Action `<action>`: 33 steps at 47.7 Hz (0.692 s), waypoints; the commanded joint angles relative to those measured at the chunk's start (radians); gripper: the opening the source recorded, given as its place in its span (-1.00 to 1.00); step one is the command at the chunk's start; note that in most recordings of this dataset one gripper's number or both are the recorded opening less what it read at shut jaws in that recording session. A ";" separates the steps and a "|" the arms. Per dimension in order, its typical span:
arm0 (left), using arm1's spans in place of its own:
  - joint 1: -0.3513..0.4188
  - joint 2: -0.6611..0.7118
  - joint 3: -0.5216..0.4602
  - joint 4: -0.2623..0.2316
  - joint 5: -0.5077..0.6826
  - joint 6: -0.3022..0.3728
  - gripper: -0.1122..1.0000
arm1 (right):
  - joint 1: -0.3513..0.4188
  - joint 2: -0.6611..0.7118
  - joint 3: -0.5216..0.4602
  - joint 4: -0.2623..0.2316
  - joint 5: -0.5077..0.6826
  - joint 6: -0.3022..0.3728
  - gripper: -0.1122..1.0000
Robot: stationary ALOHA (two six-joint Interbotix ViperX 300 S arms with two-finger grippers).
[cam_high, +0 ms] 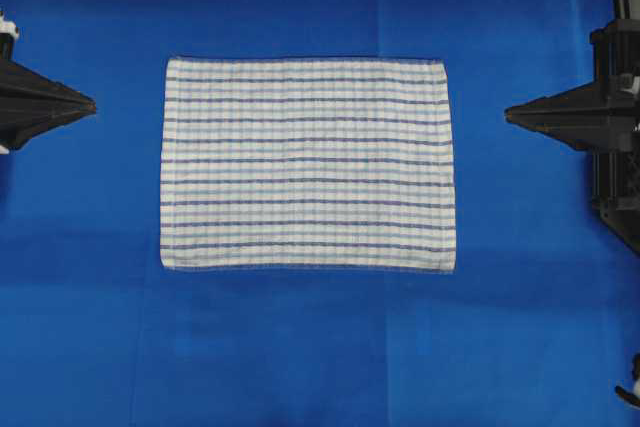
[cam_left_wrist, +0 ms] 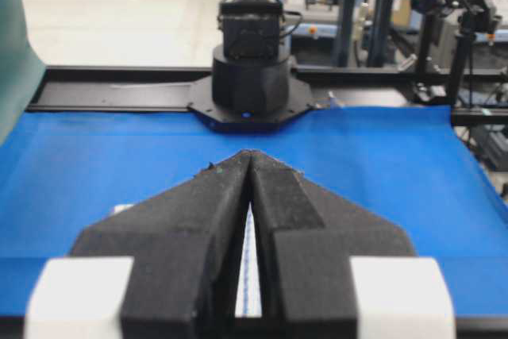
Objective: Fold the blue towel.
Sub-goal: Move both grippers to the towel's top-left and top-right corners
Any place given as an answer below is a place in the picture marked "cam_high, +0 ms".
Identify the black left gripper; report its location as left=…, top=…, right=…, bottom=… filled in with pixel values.
left=0, top=10, right=96, bottom=151

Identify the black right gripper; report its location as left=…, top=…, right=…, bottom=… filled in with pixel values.
left=504, top=19, right=640, bottom=213

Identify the blue striped white towel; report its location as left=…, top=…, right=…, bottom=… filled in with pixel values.
left=159, top=57, right=456, bottom=272

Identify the blue table cover cloth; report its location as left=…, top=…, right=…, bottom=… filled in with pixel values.
left=1, top=0, right=639, bottom=426

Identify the black white clip object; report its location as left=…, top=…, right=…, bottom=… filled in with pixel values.
left=614, top=353, right=640, bottom=409

